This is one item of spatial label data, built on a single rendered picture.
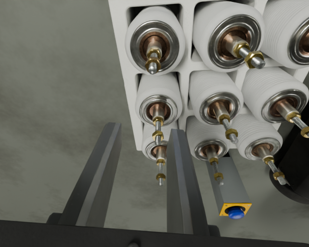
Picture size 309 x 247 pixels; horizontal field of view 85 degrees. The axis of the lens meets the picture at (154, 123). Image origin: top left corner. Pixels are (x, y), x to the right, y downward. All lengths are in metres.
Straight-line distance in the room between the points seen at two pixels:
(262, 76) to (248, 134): 0.13
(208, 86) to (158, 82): 0.09
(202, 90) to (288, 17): 0.16
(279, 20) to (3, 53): 0.71
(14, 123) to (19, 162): 0.28
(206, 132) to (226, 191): 0.20
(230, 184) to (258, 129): 0.19
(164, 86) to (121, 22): 0.14
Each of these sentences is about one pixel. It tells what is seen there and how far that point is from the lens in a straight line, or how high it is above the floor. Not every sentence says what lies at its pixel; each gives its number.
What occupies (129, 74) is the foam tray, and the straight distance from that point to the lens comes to 0.38.
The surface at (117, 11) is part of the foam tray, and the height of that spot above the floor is 0.18.
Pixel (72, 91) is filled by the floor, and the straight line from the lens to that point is 0.67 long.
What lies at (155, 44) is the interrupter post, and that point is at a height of 0.27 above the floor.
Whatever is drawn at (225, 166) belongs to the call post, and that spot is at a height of 0.20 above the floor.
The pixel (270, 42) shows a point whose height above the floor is 0.22.
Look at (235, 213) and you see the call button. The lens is 0.53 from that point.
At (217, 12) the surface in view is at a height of 0.24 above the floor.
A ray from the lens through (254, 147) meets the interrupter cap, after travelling 0.45.
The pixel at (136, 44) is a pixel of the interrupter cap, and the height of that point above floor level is 0.25.
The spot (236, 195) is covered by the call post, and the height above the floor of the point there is 0.29.
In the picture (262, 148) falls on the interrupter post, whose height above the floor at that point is 0.26.
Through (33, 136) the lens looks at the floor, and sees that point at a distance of 0.92.
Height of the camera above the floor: 0.53
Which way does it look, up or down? 51 degrees down
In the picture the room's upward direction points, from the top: 177 degrees counter-clockwise
